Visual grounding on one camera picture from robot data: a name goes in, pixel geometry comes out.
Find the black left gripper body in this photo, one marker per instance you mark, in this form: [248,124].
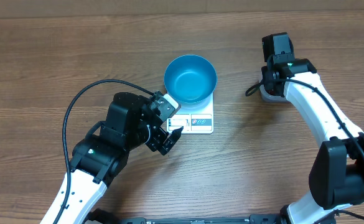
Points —
[151,139]

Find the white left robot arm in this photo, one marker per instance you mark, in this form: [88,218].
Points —
[132,120]

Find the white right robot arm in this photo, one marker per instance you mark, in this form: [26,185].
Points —
[336,180]

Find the white digital kitchen scale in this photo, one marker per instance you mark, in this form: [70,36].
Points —
[195,118]

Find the teal metal bowl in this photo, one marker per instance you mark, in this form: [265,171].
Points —
[190,79]

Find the clear plastic container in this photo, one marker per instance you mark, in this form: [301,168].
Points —
[271,98]

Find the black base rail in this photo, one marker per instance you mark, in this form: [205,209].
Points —
[197,221]

